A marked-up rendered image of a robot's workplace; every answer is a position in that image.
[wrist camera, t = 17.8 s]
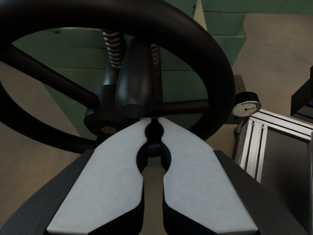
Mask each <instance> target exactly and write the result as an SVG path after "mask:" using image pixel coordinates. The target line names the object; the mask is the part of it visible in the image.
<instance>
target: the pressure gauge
mask: <svg viewBox="0 0 313 235"><path fill-rule="evenodd" d="M251 108H252V109H251ZM245 109H250V110H247V111H245ZM260 109H261V103H260V101H259V98H258V95H257V94H256V93H254V92H249V91H247V92H241V93H238V94H236V95H235V100H234V104H233V108H232V110H231V113H232V115H234V116H237V117H247V116H250V115H253V114H255V113H257V112H258V111H259V110H260Z"/></svg>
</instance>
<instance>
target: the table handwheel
mask: <svg viewBox="0 0 313 235"><path fill-rule="evenodd" d="M70 27H81V28H97V29H104V30H110V31H115V32H119V33H123V34H127V35H131V36H134V37H142V38H144V39H146V40H148V41H149V42H151V43H153V44H156V45H158V46H160V47H162V48H164V49H166V50H168V51H169V52H171V53H173V54H174V55H176V56H177V57H179V58H180V59H182V60H183V61H184V62H185V63H187V64H188V65H189V66H190V67H191V68H192V69H193V70H194V71H195V72H196V73H197V74H198V75H199V77H200V78H201V79H202V81H203V83H204V85H205V87H206V90H207V94H208V99H200V100H190V101H179V102H165V103H155V105H154V107H153V108H152V109H151V110H150V111H149V112H148V113H147V114H146V115H145V116H144V117H143V118H146V117H156V116H166V115H181V114H201V113H204V114H203V116H202V117H201V118H200V120H199V121H198V122H197V123H195V124H194V125H193V126H192V127H191V128H189V129H187V130H188V131H190V132H192V133H193V134H195V135H197V136H198V137H199V138H201V139H202V140H203V141H205V140H207V139H208V138H210V137H211V136H212V135H213V134H215V133H216V132H217V131H218V130H219V129H220V128H221V127H222V125H223V124H224V123H225V121H226V120H227V118H228V117H229V115H230V113H231V110H232V108H233V104H234V100H235V92H236V88H235V80H234V75H233V71H232V68H231V65H230V63H229V61H228V59H227V57H226V55H225V53H224V52H223V50H222V49H221V47H220V46H219V45H218V43H217V42H216V41H215V39H214V38H213V37H212V36H211V35H210V34H209V33H208V32H207V31H206V30H205V29H204V28H203V27H202V26H201V25H200V24H199V23H198V22H196V21H195V20H194V19H192V18H191V17H190V16H189V15H187V14H186V13H184V12H183V11H181V10H180V9H178V8H176V7H175V6H173V5H171V4H169V3H168V2H166V1H164V0H0V61H1V62H3V63H5V64H7V65H9V66H11V67H13V68H15V69H17V70H19V71H21V72H23V73H25V74H27V75H29V76H31V77H32V78H34V79H36V80H38V81H40V82H42V83H44V84H46V85H48V86H50V87H52V88H53V89H55V90H57V91H59V92H60V93H62V94H64V95H66V96H68V97H69V98H71V99H73V100H75V101H77V102H78V103H80V104H82V105H84V106H85V107H87V109H86V113H85V117H84V121H83V123H84V125H85V126H86V128H87V129H88V130H89V131H90V132H91V133H93V134H94V135H96V136H97V139H96V141H95V140H91V139H86V138H81V137H78V136H75V135H72V134H69V133H66V132H63V131H60V130H58V129H56V128H54V127H52V126H49V125H47V124H46V123H44V122H42V121H40V120H38V119H36V118H35V117H33V116H32V115H30V114H29V113H27V112H26V111H25V110H23V109H22V108H21V107H20V106H19V105H18V104H17V103H16V102H15V101H14V100H13V99H12V98H11V97H10V96H9V95H8V93H7V92H6V90H5V89H4V87H3V85H2V84H1V81H0V122H2V123H3V124H4V125H6V126H8V127H9V128H11V129H13V130H14V131H16V132H18V133H20V134H22V135H24V136H26V137H28V138H31V139H33V140H35V141H38V142H40V143H43V144H46V145H49V146H52V147H55V148H58V149H61V150H65V151H68V152H74V153H78V154H83V153H84V152H85V151H87V150H94V149H95V148H96V147H98V146H99V145H100V144H101V143H102V142H104V141H105V140H107V139H108V138H109V137H111V136H112V135H114V134H116V133H117V132H119V131H121V130H123V129H125V128H127V127H129V126H131V125H133V124H135V122H136V118H131V117H127V116H125V115H124V114H123V113H122V112H121V111H120V109H119V108H118V106H117V105H116V103H115V93H116V82H117V78H118V75H119V71H120V69H115V68H112V67H111V63H110V61H109V60H110V59H109V57H108V60H107V65H106V69H105V74H104V79H103V83H102V86H98V87H96V88H94V89H93V90H92V91H89V90H87V89H85V88H84V87H82V86H80V85H78V84H76V83H74V82H73V81H71V80H69V79H67V78H66V77H64V76H62V75H60V74H59V73H57V72H55V71H54V70H52V69H51V68H49V67H47V66H46V65H44V64H43V63H41V62H39V61H38V60H36V59H34V58H33V57H31V56H30V55H28V54H26V53H25V52H23V51H22V50H20V49H18V48H17V47H15V46H14V45H12V44H11V43H13V42H14V41H15V40H17V39H19V38H22V37H24V36H26V35H29V34H32V33H35V32H39V31H42V30H48V29H53V28H70ZM147 149H148V158H154V157H160V156H161V146H160V145H159V143H158V141H154V142H151V144H150V145H149V147H148V148H147Z"/></svg>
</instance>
